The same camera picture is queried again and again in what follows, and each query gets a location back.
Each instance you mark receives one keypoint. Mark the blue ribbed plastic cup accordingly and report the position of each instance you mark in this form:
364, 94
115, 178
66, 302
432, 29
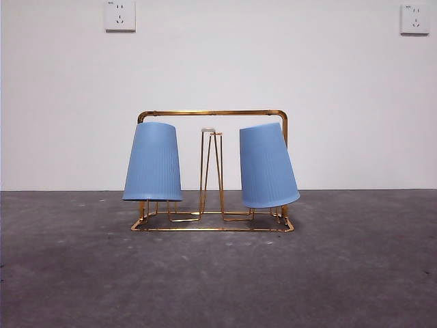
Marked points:
153, 164
266, 167

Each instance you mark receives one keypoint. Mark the white wall socket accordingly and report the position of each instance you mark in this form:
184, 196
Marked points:
414, 20
120, 17

